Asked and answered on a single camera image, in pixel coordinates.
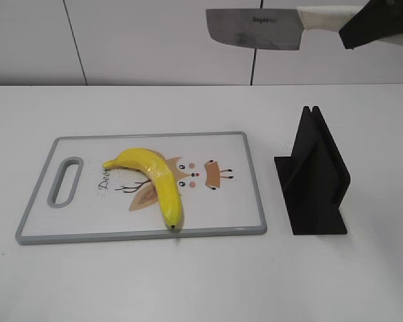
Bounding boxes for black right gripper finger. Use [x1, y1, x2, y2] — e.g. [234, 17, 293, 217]
[339, 0, 403, 49]

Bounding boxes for cleaver knife with white handle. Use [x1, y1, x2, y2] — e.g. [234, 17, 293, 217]
[205, 5, 403, 51]

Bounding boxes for yellow plastic banana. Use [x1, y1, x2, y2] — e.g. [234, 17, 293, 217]
[102, 148, 183, 229]

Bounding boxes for black knife stand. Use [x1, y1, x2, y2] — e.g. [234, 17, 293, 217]
[274, 106, 351, 235]

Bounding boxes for grey rimmed white cutting board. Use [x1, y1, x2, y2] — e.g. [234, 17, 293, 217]
[15, 131, 267, 245]

